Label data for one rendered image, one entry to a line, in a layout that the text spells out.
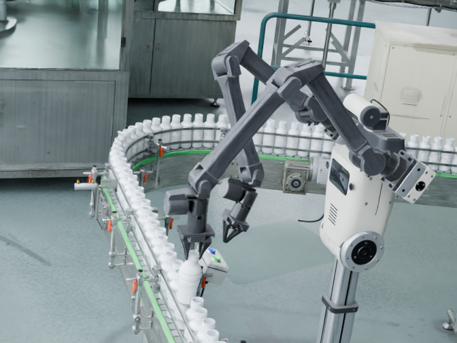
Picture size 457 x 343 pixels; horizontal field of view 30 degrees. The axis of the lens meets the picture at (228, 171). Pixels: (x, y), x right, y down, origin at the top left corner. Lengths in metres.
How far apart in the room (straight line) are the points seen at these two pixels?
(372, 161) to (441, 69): 4.06
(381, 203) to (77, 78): 3.25
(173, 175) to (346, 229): 1.48
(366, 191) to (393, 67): 3.76
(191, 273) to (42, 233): 3.02
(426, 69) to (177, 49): 2.41
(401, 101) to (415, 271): 1.58
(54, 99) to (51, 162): 0.45
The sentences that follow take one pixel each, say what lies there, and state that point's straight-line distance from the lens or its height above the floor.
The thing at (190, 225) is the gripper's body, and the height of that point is 1.39.
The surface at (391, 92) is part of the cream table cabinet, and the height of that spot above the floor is 0.77.
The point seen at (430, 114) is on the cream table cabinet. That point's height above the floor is 0.62.
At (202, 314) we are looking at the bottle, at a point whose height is 1.16.
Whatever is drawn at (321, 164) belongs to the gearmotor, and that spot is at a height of 1.02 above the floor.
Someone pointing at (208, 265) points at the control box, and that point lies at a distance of 2.88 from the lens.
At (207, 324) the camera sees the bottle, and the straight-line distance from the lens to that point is 2.47.
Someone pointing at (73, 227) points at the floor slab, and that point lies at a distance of 5.59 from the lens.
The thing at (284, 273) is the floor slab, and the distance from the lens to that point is 5.26.
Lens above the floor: 2.47
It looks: 22 degrees down
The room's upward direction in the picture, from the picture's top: 7 degrees clockwise
